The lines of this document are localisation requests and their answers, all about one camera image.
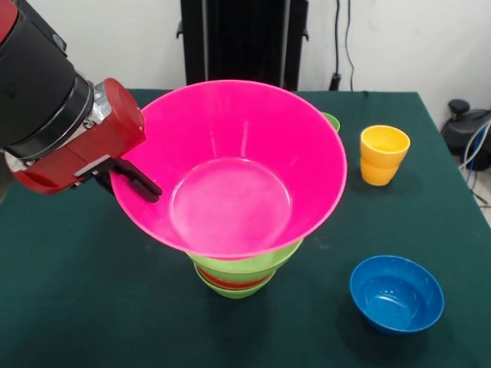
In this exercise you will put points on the blue bowl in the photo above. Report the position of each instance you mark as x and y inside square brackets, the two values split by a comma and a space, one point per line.
[397, 303]

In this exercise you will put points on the large green bowl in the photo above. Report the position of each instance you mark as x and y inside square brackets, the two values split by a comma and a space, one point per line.
[245, 264]

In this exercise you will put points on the red bowl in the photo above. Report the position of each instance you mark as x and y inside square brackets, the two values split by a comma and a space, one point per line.
[230, 283]

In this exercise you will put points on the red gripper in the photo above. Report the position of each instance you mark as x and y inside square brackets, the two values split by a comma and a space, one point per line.
[96, 149]

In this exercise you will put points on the black wheeled base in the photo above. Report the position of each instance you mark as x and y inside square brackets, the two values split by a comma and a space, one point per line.
[460, 130]

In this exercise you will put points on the dark green tablecloth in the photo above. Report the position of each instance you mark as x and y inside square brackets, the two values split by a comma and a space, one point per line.
[76, 306]

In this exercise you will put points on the yellow cup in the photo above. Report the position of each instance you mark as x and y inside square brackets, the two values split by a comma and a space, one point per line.
[383, 161]

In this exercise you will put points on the large pink bowl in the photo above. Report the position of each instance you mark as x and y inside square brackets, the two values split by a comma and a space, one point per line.
[238, 161]

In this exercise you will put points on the small green bowl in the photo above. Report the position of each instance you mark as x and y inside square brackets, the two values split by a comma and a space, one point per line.
[234, 294]

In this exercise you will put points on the green cup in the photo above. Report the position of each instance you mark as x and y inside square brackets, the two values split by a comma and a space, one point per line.
[333, 122]

